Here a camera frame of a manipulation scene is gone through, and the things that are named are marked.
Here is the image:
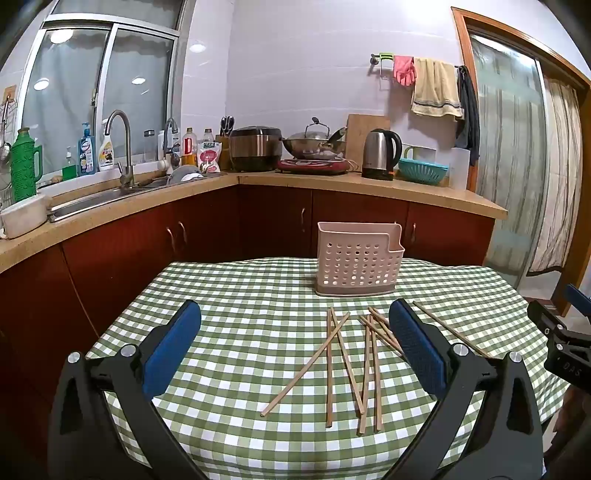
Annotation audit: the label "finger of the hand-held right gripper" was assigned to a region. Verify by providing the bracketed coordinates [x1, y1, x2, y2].
[527, 300, 568, 340]
[566, 284, 591, 319]

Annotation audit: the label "striped curtain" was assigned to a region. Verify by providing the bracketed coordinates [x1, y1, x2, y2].
[526, 76, 585, 275]

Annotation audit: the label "red and white bag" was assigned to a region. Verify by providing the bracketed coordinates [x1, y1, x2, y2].
[198, 142, 223, 174]

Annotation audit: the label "curved steel faucet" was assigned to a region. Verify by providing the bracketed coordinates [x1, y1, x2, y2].
[104, 110, 136, 188]

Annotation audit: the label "white spray bottle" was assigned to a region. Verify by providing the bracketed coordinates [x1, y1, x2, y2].
[98, 134, 116, 171]

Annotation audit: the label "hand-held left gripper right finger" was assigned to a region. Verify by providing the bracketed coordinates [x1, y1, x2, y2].
[379, 298, 546, 480]

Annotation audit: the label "teal colander basket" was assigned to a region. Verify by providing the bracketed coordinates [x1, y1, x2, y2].
[398, 158, 450, 186]

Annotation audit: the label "wooden framed glass door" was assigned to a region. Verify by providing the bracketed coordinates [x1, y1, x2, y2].
[451, 7, 591, 317]

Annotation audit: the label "red induction cooktop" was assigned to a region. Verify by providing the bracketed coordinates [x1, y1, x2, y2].
[276, 158, 354, 177]

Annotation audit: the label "green mug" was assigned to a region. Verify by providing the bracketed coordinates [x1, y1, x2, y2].
[403, 144, 437, 162]

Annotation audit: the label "red kitchen counter cabinet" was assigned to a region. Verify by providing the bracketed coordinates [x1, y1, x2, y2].
[0, 171, 509, 407]

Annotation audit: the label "dark hanging cloth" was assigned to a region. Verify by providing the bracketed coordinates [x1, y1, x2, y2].
[455, 65, 481, 167]

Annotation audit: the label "green checked tablecloth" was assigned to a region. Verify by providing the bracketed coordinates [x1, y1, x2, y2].
[85, 256, 568, 480]

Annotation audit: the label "blue dish soap bottle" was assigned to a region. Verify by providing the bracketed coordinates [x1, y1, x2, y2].
[78, 122, 98, 175]

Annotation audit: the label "white plastic container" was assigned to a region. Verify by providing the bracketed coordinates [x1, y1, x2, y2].
[0, 194, 54, 240]

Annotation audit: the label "wall towel rack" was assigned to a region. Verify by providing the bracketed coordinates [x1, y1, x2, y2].
[368, 53, 462, 79]

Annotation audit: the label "dark rice cooker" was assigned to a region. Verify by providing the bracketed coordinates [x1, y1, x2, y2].
[229, 126, 283, 172]

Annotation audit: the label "pink rubber gloves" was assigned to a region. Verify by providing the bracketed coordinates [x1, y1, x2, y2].
[392, 55, 417, 87]

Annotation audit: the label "wire dish rack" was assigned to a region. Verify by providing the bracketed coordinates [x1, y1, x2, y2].
[0, 99, 19, 208]

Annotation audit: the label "wooden cutting board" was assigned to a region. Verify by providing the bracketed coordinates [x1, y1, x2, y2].
[345, 114, 391, 171]

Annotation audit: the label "sliding window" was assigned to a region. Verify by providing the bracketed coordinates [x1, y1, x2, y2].
[21, 0, 185, 169]

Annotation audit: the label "steel sink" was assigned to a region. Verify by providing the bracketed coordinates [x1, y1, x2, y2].
[48, 178, 185, 222]

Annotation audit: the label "pink perforated utensil holder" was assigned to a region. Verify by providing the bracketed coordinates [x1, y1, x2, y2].
[315, 222, 406, 296]

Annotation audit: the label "green thermos jug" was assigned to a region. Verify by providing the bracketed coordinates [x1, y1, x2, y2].
[10, 128, 44, 204]

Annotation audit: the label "knife block with scissors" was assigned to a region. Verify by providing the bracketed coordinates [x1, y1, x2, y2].
[217, 116, 235, 171]

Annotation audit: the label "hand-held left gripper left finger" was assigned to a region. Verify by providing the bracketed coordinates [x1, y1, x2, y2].
[47, 299, 204, 480]

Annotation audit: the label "cooking oil bottle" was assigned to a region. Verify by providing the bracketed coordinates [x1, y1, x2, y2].
[181, 128, 198, 167]

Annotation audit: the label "steel wok with lid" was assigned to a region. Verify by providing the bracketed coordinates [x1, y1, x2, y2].
[281, 117, 348, 160]

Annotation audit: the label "grey bowl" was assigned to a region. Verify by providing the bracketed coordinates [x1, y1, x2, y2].
[166, 165, 204, 185]

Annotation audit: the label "wooden chopstick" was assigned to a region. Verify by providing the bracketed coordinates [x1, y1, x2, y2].
[261, 313, 352, 417]
[359, 315, 373, 435]
[368, 306, 403, 348]
[369, 322, 383, 432]
[326, 308, 333, 427]
[412, 301, 491, 359]
[358, 315, 406, 357]
[329, 307, 365, 420]

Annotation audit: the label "steel electric kettle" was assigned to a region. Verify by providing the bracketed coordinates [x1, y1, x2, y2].
[361, 128, 403, 181]

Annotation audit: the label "white translucent container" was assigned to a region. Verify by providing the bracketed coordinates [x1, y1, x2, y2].
[450, 147, 472, 191]

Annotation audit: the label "beige towel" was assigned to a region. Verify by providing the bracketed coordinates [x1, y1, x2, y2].
[411, 58, 464, 118]

